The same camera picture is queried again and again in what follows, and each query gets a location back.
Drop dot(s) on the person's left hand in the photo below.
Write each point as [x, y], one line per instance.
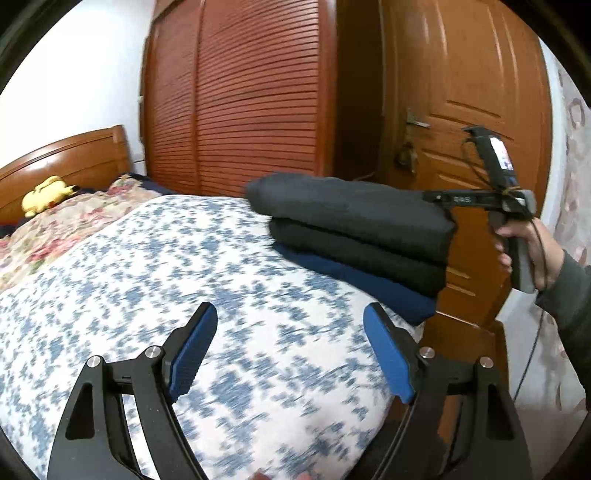
[304, 476]

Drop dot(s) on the floral curtain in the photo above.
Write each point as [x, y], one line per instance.
[577, 184]

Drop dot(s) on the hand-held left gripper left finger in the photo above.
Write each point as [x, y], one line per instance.
[196, 350]

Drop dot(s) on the wooden bed with floral bedding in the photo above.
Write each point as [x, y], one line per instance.
[184, 258]

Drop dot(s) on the wooden bed headboard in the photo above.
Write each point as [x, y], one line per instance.
[69, 157]

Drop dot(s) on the person's right hand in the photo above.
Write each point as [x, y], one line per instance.
[540, 254]

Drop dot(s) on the wooden door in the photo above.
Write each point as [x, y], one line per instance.
[461, 69]

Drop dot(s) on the yellow plush toy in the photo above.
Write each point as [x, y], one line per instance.
[46, 194]

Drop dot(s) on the pink floral quilt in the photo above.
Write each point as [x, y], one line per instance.
[69, 217]

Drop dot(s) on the black jacket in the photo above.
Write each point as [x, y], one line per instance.
[351, 203]

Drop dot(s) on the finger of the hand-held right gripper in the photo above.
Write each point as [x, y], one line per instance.
[436, 197]

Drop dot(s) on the folded black garment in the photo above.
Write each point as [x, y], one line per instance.
[369, 258]

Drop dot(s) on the wooden slatted wardrobe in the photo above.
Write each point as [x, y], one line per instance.
[249, 92]

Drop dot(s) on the folded navy garment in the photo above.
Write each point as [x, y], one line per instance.
[383, 295]

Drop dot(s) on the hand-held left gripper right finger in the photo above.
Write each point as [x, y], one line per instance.
[388, 355]

